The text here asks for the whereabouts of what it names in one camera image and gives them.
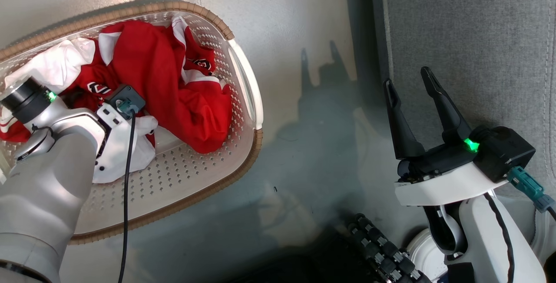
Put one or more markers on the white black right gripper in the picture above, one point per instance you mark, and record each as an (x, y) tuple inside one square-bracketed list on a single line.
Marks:
[(438, 183)]

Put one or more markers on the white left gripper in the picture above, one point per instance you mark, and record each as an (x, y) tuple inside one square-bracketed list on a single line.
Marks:
[(126, 152)]

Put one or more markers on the red jersey white trim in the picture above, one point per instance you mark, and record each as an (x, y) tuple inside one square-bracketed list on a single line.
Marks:
[(130, 52)]

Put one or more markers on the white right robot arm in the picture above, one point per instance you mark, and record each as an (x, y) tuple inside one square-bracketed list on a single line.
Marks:
[(480, 244)]

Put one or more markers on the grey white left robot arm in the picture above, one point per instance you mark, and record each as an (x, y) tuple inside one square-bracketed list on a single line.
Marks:
[(43, 187)]

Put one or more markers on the white plastic laundry basket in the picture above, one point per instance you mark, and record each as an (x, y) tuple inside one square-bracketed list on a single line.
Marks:
[(204, 174)]

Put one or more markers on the grey fabric sofa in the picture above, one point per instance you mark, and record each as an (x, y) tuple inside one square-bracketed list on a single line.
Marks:
[(478, 35)]

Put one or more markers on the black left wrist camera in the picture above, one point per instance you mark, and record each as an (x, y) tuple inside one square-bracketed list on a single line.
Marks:
[(124, 94)]

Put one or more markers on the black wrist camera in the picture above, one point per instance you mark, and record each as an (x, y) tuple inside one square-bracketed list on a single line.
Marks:
[(504, 150), (124, 94)]

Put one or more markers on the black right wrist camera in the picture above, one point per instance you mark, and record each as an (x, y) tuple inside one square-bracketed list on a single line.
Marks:
[(504, 150)]

